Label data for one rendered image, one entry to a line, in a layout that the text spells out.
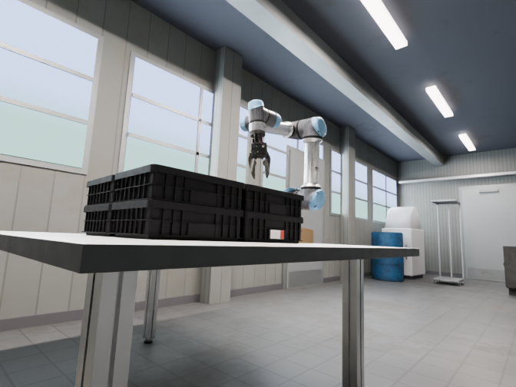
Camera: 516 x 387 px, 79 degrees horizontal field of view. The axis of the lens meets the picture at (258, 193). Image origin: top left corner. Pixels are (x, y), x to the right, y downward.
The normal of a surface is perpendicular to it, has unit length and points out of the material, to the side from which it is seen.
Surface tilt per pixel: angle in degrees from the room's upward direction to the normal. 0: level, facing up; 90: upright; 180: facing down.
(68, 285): 90
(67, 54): 90
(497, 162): 90
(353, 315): 90
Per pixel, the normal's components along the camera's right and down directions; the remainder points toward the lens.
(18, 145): 0.74, -0.07
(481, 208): -0.67, -0.14
